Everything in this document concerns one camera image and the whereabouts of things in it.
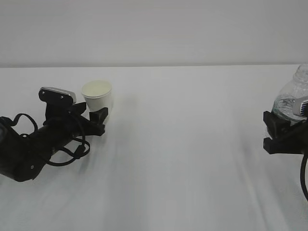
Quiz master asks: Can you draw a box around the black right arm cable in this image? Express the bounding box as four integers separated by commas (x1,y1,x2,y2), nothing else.
299,151,308,203

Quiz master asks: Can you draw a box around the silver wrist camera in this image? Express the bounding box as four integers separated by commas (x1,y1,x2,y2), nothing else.
291,96,308,121
38,87,77,108

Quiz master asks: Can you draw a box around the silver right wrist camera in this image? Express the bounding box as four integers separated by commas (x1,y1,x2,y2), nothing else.
291,96,308,121

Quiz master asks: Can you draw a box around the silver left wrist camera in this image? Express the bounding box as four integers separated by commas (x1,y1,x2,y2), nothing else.
38,87,77,108

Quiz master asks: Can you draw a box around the white paper cup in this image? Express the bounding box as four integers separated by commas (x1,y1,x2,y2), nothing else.
81,80,114,125

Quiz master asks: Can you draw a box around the clear water bottle green label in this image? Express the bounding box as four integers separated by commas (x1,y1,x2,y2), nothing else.
271,64,308,126

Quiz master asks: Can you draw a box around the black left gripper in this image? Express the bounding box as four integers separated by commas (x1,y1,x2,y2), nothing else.
43,102,109,144

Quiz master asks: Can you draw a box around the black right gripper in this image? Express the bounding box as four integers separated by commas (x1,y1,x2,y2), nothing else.
263,111,308,154

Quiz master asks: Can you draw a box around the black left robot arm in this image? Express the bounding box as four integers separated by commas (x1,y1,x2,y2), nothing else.
0,103,109,182

